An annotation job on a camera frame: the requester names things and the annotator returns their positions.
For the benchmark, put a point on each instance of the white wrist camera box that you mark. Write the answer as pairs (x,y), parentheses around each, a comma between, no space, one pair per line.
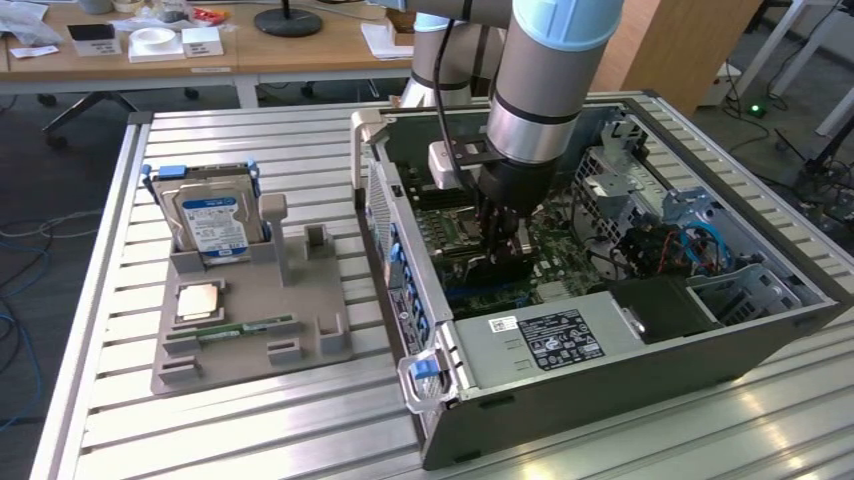
(443,167)

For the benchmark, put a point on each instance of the clear plastic bags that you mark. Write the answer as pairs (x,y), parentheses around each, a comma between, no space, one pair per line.
(27,20)

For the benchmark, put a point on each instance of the grey cup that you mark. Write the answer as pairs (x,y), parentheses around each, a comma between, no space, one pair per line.
(96,6)

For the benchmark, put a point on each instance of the CPU chip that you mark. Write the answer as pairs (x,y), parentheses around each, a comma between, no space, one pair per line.
(198,302)

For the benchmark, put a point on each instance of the black round lamp base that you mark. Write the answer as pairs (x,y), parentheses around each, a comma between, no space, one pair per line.
(287,22)

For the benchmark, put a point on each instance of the green motherboard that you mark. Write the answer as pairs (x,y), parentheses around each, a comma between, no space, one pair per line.
(567,267)

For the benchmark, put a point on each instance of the wooden cabinet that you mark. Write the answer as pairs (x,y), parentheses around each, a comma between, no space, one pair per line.
(701,50)

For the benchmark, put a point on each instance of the white tape roll on box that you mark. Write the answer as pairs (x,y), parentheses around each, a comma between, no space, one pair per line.
(155,42)

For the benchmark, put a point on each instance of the stack of white papers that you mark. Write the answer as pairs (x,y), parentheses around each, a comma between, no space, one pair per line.
(387,42)

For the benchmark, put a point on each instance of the grey power supply unit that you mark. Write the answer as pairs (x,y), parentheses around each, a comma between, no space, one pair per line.
(494,360)

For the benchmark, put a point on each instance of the black office chair base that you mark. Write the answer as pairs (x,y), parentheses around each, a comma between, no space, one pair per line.
(87,102)

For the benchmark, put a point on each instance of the white device by cabinet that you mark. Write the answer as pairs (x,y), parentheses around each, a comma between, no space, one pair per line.
(726,85)

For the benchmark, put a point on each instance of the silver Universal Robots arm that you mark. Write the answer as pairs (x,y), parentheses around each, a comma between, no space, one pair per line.
(547,75)

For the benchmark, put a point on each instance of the wooden desk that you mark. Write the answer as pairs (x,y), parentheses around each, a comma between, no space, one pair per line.
(100,65)

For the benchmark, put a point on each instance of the hard disk with blue caddy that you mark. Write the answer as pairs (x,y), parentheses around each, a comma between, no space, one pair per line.
(207,225)

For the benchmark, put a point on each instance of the black graphics card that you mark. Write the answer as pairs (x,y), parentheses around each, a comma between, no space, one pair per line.
(494,280)

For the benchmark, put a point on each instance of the silver disk bay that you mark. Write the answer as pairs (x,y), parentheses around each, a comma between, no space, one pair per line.
(768,290)

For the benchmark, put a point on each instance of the silver metal drive cage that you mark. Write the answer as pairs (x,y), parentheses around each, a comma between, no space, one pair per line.
(614,200)

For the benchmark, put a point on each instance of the blue case release latch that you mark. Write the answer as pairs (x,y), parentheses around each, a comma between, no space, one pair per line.
(423,370)

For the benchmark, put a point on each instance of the CPU socket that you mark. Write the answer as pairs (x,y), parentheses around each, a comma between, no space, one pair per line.
(467,227)

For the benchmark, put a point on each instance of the white box with black top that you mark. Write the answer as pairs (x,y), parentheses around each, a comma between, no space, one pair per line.
(94,40)

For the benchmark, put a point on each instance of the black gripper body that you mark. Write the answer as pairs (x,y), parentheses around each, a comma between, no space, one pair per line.
(521,185)

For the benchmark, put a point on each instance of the black stand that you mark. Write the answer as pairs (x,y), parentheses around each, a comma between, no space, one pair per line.
(824,165)

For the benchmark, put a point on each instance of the grey plastic parts rack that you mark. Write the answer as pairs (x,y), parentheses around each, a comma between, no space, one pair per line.
(267,300)

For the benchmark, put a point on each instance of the brown cardboard box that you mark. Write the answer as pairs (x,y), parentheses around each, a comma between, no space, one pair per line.
(402,24)

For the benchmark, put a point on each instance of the small red items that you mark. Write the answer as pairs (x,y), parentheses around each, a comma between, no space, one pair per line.
(208,17)

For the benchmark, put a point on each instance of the open grey PC case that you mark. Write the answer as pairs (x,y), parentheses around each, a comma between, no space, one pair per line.
(601,400)

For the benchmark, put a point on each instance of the white table frame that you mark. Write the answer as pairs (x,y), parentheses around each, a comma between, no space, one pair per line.
(794,50)

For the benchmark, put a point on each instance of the small silver chipset heatsink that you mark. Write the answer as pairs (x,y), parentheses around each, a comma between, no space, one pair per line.
(550,291)

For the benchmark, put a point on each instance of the red and white card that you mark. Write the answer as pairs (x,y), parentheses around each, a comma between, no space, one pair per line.
(34,51)

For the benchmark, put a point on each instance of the plain white box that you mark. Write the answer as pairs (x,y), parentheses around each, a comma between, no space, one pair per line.
(202,42)

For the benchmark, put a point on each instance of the green RAM stick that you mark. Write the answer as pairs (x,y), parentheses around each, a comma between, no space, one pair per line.
(227,331)

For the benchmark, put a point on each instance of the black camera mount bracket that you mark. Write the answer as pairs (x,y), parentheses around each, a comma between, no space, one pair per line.
(481,149)

